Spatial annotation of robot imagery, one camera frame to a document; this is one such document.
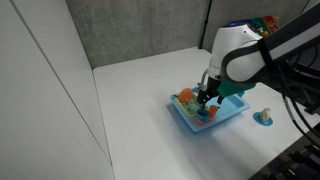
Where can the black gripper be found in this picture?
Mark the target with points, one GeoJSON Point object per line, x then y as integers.
{"type": "Point", "coordinates": [211, 88]}

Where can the blue toy mug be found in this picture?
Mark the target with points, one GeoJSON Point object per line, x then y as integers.
{"type": "Point", "coordinates": [202, 115]}

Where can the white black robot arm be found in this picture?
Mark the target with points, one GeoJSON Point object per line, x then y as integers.
{"type": "Point", "coordinates": [266, 50]}

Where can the light blue toy sink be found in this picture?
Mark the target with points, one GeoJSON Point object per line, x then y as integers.
{"type": "Point", "coordinates": [230, 106]}

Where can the orange toy tumbler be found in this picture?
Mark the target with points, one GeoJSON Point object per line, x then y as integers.
{"type": "Point", "coordinates": [212, 111]}

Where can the yellow toy dish rack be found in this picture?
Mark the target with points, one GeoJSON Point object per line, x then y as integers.
{"type": "Point", "coordinates": [188, 107]}

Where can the orange toy plate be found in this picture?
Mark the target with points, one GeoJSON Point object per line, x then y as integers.
{"type": "Point", "coordinates": [186, 95]}

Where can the gray toy faucet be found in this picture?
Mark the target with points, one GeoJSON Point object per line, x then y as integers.
{"type": "Point", "coordinates": [202, 80]}

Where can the round blue toy plate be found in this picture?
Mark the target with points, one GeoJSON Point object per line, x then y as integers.
{"type": "Point", "coordinates": [262, 120]}

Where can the cream toy food piece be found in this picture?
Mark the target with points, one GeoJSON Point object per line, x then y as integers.
{"type": "Point", "coordinates": [265, 114]}

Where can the black stand pole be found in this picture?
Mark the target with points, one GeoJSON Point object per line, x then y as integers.
{"type": "Point", "coordinates": [205, 23]}

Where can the colourful toy shelf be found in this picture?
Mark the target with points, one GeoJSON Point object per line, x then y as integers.
{"type": "Point", "coordinates": [261, 23]}

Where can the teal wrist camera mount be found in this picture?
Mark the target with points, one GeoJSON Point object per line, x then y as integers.
{"type": "Point", "coordinates": [235, 88]}

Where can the black equipment frame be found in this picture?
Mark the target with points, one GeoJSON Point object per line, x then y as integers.
{"type": "Point", "coordinates": [293, 160]}

